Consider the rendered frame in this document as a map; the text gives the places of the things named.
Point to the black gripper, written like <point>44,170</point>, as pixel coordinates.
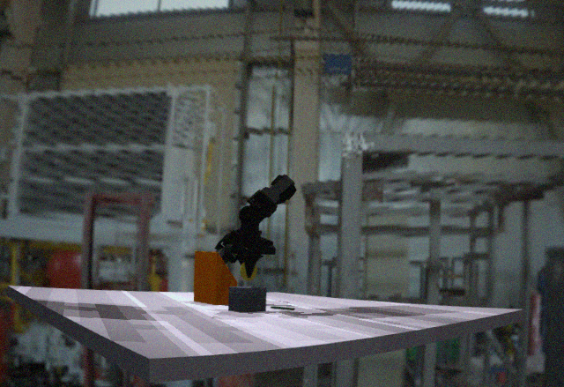
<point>248,240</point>

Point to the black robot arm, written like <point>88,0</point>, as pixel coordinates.
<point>263,205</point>

